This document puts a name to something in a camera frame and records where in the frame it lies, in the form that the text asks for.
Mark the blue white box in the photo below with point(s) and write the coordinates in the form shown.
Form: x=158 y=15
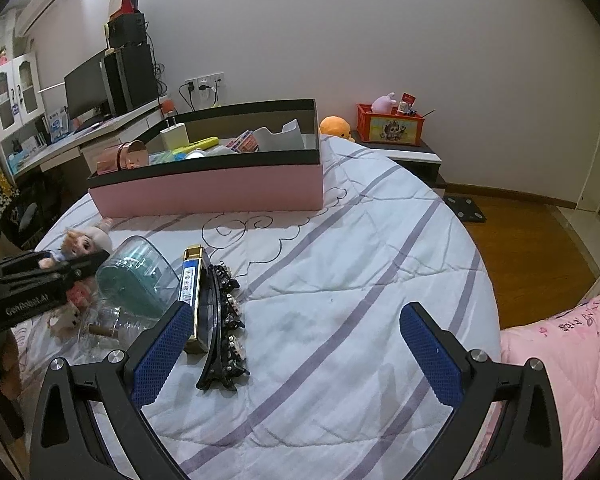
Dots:
x=57 y=125

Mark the black computer tower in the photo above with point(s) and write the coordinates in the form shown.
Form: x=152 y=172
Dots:
x=130 y=77

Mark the rose gold cylindrical tin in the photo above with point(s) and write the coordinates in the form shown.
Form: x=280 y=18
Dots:
x=122 y=157

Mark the blue and gold harmonica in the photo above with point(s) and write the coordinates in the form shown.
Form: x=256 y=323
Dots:
x=192 y=290

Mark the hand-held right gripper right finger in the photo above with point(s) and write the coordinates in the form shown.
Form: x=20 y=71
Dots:
x=430 y=355

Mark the black bathroom scale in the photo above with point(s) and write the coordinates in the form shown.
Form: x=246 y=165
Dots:
x=465 y=207

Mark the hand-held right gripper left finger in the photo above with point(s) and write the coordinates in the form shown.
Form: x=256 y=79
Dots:
x=162 y=355

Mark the pink box with black rim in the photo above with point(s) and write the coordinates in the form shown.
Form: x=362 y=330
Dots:
x=205 y=190

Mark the red pointed item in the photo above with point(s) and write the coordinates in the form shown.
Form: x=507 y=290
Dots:
x=125 y=2

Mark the white glass door cabinet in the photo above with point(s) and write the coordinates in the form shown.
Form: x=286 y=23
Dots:
x=15 y=90

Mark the white power adapter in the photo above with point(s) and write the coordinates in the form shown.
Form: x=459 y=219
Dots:
x=175 y=135

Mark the orange plush toy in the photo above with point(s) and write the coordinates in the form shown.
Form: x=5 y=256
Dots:
x=336 y=127

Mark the white desk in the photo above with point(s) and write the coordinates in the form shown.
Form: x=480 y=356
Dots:
x=80 y=135

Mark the black computer monitor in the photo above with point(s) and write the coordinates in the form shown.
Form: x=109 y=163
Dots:
x=85 y=87

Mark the white plastic gadget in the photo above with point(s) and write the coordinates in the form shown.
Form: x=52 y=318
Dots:
x=280 y=137

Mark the pink patterned packet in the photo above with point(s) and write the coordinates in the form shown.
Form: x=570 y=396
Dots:
x=242 y=142

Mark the pink plush toy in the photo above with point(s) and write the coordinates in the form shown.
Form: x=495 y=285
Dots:
x=384 y=102

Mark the yellow black patterned cloth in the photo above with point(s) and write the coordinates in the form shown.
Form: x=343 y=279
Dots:
x=2 y=187

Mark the black box on tower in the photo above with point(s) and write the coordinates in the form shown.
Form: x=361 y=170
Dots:
x=125 y=30

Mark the black office chair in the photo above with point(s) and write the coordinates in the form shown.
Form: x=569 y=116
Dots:
x=25 y=210

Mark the pink printed quilt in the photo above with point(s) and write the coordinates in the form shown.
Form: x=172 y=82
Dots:
x=560 y=360

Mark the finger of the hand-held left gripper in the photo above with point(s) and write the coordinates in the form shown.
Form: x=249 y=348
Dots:
x=80 y=266
x=15 y=262

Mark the red storage crate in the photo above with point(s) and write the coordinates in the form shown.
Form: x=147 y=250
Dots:
x=390 y=127

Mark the small doll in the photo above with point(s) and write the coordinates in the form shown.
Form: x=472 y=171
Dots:
x=82 y=242

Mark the black and white nightstand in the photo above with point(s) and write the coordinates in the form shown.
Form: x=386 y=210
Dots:
x=415 y=157

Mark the yellow highlighter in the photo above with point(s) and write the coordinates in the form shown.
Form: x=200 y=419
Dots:
x=197 y=146

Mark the black hair clip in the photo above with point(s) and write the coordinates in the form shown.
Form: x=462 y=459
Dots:
x=225 y=325

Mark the white wall socket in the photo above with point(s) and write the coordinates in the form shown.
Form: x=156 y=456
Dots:
x=205 y=82

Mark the white door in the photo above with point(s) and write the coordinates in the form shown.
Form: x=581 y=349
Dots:
x=592 y=160

